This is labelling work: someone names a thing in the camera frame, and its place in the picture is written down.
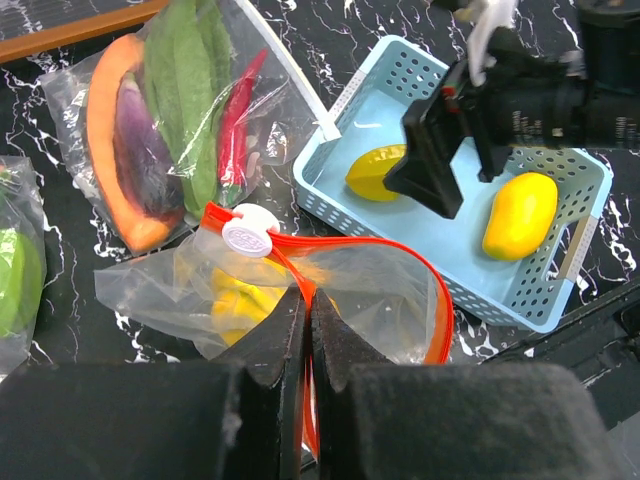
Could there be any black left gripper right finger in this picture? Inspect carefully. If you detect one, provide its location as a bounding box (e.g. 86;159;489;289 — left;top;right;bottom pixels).
310;292;622;479

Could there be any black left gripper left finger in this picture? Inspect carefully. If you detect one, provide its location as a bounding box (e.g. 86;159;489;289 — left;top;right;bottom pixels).
1;286;306;479

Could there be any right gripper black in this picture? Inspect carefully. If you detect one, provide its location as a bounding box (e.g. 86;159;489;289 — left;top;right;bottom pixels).
383;24;639;219

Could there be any yellow mango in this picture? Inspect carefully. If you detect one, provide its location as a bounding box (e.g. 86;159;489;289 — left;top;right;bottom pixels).
482;172;558;262

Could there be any yellow starfruit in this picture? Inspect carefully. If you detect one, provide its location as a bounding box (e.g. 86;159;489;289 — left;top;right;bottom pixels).
345;144;406;203

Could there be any yellow banana bunch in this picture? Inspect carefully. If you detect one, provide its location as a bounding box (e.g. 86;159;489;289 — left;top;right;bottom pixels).
211;260;295;347

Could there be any clear bag orange zipper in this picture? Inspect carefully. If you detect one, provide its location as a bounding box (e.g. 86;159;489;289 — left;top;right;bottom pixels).
1;156;47;375
94;204;453;454

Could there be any red chili pepper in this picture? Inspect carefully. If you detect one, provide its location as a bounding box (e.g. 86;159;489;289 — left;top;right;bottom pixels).
217;49;268;208

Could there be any green leaf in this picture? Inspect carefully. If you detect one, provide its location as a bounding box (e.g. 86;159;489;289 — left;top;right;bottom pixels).
1;228;45;337
144;1;231;219

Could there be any purple eggplant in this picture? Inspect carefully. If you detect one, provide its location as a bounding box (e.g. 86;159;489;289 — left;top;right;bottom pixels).
113;72;184;219

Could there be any white dotted zip bag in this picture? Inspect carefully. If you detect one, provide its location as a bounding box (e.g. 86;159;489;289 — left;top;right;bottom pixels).
40;1;339;254

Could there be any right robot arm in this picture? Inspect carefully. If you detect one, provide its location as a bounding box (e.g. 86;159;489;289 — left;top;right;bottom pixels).
383;1;639;219

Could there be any light blue plastic basket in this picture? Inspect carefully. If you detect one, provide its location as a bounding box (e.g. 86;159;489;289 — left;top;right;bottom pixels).
293;35;612;333

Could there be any wooden shelf rack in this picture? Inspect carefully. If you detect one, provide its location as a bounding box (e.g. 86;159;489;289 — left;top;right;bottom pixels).
1;0;168;63

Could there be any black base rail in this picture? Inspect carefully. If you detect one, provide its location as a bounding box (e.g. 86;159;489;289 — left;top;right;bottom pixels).
490;279;639;429

